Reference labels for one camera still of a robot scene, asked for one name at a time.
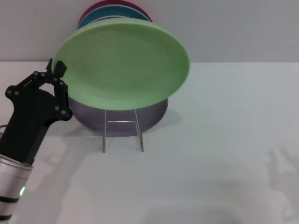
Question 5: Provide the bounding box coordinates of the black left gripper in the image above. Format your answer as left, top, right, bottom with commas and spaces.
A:
0, 58, 72, 165

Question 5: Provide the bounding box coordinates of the light green plate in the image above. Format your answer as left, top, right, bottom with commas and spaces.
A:
52, 18, 191, 111

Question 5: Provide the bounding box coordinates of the purple plate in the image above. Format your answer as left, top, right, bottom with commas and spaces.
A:
67, 97, 169, 138

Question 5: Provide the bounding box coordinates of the grey lavender plate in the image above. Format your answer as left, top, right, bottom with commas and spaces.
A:
93, 15, 128, 23

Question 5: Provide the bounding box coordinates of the maroon plate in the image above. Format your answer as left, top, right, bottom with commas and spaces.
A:
80, 0, 154, 24

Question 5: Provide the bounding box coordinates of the teal plate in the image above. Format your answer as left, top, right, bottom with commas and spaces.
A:
78, 6, 150, 30

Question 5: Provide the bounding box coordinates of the metal wire plate rack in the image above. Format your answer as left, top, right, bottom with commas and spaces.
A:
102, 108, 145, 154

